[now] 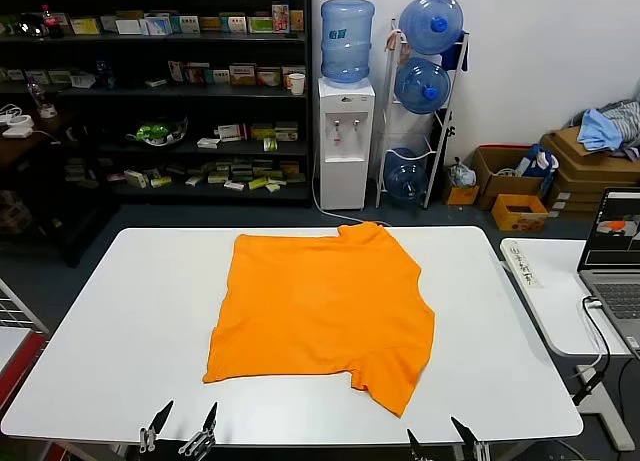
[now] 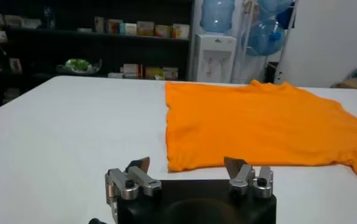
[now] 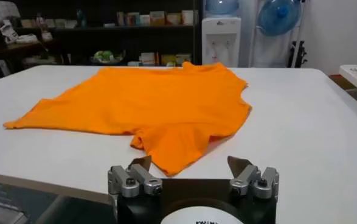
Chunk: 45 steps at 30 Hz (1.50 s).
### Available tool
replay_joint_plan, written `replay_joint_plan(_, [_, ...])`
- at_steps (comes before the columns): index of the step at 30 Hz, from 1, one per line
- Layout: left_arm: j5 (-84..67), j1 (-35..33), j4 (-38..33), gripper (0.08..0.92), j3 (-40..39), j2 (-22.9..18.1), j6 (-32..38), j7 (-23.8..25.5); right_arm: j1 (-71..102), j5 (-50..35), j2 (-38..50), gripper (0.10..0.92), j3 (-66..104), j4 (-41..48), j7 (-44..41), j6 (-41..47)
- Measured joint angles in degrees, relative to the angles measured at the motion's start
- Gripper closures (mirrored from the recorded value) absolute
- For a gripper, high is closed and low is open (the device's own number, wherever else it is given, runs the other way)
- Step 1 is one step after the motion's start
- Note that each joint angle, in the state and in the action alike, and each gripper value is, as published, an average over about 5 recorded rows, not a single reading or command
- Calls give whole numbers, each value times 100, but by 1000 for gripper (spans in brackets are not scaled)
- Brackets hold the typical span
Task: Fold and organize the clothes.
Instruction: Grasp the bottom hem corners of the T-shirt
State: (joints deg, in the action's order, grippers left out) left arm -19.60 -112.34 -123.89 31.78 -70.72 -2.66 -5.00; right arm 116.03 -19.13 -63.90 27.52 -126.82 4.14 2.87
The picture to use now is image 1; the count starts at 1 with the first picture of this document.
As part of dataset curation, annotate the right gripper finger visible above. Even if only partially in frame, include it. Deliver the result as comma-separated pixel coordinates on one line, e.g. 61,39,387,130
405,428,426,461
449,415,489,461

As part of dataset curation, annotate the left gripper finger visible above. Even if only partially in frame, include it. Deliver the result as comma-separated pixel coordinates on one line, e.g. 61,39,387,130
178,401,220,456
139,399,175,453

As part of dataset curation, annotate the orange t-shirt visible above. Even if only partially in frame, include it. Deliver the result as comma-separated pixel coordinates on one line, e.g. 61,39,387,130
201,221,437,420

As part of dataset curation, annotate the large white table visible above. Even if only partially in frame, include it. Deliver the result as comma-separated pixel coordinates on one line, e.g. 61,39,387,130
0,225,585,461

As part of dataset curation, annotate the red white cart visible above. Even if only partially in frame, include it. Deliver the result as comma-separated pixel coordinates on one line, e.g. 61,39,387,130
0,324,50,411

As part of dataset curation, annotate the small white side table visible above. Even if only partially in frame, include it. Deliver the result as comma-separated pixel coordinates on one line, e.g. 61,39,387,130
500,238,636,452

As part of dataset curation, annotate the white strip with handwriting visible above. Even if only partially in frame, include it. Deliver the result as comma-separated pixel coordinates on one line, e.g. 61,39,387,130
507,239,544,290

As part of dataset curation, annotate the grey laptop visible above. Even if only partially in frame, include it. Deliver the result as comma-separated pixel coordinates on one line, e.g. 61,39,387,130
577,186,640,360

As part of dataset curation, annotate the orange cardboard box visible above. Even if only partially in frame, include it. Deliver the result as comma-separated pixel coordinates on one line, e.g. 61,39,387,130
491,193,550,232

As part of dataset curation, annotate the small yellow carton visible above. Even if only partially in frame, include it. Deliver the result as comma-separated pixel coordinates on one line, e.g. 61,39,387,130
446,183,480,206

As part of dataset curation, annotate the open brown cardboard box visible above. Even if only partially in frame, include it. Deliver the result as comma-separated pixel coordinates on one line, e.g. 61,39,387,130
472,143,546,211

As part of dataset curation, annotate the grey plastic bag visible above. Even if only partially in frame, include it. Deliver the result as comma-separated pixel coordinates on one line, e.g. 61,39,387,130
446,156,477,188

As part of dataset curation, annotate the cardboard box with labels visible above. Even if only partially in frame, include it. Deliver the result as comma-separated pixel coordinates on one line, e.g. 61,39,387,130
545,168,640,213

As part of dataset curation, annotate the white water dispenser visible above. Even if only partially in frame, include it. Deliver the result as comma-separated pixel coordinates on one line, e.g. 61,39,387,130
317,76,376,212

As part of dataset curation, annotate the blue white bag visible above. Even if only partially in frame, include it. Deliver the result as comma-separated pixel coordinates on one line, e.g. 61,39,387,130
517,143,561,195

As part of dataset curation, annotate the white metal jug rack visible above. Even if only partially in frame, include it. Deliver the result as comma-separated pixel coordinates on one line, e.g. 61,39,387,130
374,16,471,211

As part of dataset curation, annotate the white red medicine box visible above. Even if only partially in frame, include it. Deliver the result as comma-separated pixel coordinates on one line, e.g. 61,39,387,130
215,122,249,142

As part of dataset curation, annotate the dark wooden desk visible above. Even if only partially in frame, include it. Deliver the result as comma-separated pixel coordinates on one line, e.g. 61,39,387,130
0,108,121,268

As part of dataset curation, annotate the large flat cardboard box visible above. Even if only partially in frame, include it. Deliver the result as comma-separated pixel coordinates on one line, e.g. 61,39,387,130
539,126,640,175

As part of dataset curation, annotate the light blue garment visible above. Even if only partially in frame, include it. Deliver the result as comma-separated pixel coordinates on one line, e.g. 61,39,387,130
577,108,629,152

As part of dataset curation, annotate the white flat device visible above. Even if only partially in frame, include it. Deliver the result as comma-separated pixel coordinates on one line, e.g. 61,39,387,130
2,115,35,138

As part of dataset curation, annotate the black shelf unit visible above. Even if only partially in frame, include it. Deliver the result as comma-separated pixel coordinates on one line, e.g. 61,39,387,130
0,0,314,208

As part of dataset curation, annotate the clear plastic bottle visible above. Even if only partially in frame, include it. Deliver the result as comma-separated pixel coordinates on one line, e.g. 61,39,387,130
27,80,57,118

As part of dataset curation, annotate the striped grey garment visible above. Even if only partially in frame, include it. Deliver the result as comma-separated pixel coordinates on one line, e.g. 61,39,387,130
599,99,640,161

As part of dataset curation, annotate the colourful medicine box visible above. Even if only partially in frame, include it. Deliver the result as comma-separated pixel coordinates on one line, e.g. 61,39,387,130
183,62,211,85

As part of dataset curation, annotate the white orange medicine box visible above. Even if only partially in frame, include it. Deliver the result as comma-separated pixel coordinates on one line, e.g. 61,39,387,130
219,12,249,34
229,63,258,86

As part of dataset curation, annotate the dark blue bottle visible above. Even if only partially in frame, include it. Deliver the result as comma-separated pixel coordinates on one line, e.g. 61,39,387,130
94,58,117,90

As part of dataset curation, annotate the light blue box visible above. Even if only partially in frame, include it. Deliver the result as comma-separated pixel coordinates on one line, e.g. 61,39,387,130
141,14,174,36

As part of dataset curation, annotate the pink cloth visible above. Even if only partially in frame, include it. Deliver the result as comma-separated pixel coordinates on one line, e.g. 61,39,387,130
383,28,407,67

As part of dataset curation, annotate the upright blue water jug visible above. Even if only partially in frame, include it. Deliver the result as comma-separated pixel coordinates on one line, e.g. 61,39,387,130
319,0,376,86

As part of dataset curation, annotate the tall colourful box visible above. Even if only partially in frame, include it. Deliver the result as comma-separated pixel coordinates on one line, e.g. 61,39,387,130
271,0,291,34

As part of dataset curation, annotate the clear glass bowl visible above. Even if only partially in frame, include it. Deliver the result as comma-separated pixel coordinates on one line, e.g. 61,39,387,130
13,11,47,37

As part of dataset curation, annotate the black cable clip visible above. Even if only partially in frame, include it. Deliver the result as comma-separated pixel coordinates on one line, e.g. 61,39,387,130
572,368,606,407

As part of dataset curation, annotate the white wire rack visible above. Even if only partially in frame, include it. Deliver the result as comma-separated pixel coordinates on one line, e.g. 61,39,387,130
0,278,51,335

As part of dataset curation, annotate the white laptop cable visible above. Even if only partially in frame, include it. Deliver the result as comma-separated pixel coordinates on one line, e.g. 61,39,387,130
581,294,610,382

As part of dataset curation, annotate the white power cord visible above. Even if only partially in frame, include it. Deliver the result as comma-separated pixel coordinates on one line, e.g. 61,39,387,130
312,145,391,228

